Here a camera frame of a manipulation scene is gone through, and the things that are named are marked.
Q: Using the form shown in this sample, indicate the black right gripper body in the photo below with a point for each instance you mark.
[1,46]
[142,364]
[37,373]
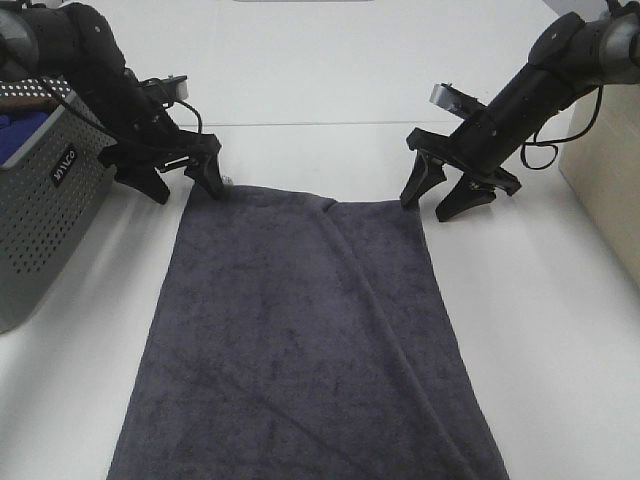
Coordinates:
[480,145]

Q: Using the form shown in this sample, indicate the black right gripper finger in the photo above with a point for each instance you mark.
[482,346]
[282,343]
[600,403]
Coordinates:
[427,172]
[467,193]

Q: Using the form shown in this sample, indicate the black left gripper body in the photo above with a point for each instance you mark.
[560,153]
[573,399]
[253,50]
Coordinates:
[142,127]

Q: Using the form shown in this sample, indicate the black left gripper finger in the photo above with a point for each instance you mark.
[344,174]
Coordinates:
[140,175]
[204,170]

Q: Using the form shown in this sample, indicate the dark grey towel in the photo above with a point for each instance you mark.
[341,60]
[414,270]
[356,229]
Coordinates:
[299,337]

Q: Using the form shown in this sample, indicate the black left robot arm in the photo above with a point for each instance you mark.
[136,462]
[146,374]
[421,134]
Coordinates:
[75,42]

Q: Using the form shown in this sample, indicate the blue towel in basket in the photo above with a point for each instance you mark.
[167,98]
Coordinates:
[16,129]

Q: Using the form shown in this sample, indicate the brown towel in basket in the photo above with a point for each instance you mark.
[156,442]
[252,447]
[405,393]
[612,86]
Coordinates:
[18,104]

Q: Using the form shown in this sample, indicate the grey perforated plastic basket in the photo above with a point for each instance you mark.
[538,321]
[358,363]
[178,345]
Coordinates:
[52,186]

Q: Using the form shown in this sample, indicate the beige fabric storage bin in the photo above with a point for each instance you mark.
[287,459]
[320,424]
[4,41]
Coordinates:
[602,168]

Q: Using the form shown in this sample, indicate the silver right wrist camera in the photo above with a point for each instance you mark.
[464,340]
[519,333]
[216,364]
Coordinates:
[454,101]

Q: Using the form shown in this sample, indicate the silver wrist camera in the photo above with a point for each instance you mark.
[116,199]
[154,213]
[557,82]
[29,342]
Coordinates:
[454,101]
[166,91]

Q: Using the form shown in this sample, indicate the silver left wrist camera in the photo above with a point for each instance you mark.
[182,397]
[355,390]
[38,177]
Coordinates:
[166,91]

